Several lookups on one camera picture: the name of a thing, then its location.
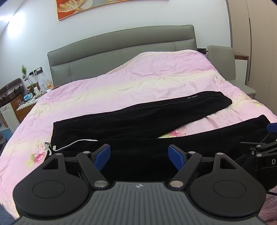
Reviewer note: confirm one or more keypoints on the grey chair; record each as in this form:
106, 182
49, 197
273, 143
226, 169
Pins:
220, 56

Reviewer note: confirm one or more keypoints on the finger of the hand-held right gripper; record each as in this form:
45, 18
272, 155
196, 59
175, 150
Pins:
263, 149
272, 127

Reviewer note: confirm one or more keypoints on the framed wall picture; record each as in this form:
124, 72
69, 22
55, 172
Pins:
86, 8

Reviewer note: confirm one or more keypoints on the black pants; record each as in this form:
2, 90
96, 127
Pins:
140, 121

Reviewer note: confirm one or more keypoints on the pink fuzzy cloth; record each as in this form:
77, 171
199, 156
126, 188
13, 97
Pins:
269, 207

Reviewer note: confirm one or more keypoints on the brown suitcase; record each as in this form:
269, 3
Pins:
10, 89

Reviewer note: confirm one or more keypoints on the white table lamp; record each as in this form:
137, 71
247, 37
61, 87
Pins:
44, 83

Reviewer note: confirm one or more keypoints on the pink floral blanket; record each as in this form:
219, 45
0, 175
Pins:
151, 82

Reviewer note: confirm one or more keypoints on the grey upholstered headboard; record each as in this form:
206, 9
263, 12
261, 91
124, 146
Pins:
121, 43

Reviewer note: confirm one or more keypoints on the wooden bedside cabinet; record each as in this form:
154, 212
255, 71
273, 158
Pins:
22, 110

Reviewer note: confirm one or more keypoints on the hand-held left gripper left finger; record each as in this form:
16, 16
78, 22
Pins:
102, 156

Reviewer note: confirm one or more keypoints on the black wall socket strip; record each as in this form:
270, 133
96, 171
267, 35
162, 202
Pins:
35, 71

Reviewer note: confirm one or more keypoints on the beige wardrobe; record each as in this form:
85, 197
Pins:
259, 43

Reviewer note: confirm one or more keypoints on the small blue device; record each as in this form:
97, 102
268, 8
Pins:
27, 97

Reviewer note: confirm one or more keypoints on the light blue bin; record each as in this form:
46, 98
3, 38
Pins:
4, 133

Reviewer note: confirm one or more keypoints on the small green plant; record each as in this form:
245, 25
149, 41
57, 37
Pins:
23, 70

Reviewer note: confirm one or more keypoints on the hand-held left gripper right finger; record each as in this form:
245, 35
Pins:
176, 156

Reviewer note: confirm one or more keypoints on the white wood-topped nightstand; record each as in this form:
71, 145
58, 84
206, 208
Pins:
240, 71

